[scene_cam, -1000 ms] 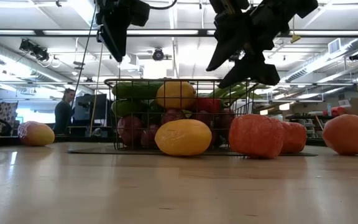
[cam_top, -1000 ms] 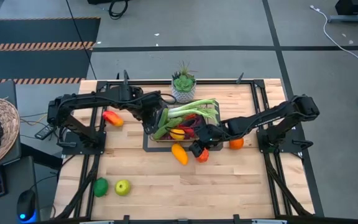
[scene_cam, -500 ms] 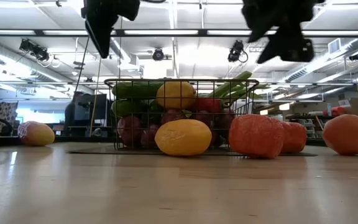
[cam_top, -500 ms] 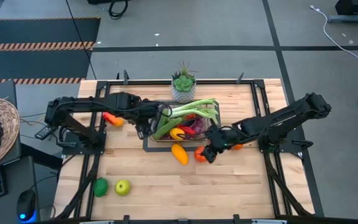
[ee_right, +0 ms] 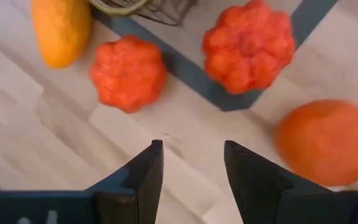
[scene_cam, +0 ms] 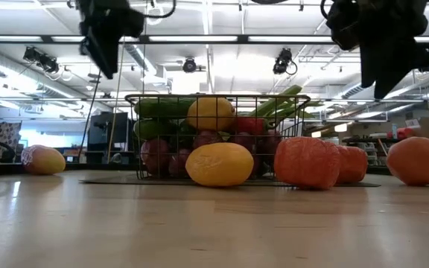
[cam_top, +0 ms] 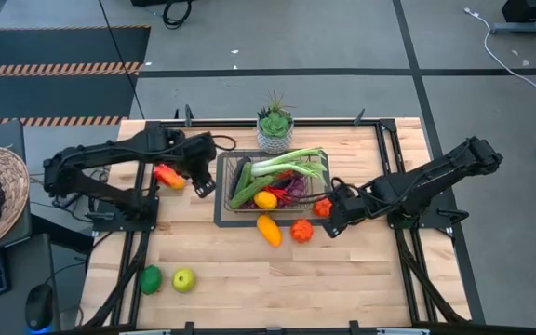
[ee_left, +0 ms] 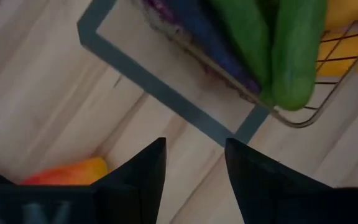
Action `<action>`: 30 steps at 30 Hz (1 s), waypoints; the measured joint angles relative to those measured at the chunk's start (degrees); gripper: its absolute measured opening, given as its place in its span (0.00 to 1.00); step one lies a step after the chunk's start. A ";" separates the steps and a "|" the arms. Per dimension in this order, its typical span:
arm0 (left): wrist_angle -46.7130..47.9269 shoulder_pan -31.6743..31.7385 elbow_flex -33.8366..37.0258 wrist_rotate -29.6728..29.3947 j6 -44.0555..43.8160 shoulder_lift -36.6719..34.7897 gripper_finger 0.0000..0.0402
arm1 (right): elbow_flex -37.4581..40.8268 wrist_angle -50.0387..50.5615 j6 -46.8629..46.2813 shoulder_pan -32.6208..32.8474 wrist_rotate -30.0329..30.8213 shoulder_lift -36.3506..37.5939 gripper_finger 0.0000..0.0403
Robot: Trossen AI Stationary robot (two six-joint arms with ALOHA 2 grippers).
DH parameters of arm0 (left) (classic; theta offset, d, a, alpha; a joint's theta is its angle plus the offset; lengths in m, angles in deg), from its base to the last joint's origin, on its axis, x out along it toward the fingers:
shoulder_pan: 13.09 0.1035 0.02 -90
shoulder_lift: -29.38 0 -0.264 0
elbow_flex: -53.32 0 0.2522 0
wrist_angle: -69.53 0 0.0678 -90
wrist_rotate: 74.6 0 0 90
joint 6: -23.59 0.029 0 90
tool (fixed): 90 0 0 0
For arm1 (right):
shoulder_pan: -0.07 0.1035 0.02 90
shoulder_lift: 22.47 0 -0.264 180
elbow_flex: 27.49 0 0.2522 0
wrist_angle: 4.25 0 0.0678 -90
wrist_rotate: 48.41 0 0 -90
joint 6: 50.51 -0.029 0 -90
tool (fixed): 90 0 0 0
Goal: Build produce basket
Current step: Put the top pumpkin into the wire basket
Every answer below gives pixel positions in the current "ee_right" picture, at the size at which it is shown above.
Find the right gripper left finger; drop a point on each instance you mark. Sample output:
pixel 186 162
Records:
pixel 135 193

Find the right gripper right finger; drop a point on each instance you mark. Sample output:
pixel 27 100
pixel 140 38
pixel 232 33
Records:
pixel 259 193

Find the round orange fruit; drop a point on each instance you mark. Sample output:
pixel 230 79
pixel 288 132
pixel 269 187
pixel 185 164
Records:
pixel 328 143

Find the orange-red mini pumpkin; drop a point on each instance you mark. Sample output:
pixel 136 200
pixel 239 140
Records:
pixel 127 73
pixel 247 46

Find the yellow oblong mango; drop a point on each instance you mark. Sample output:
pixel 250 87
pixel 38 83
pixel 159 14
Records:
pixel 61 31

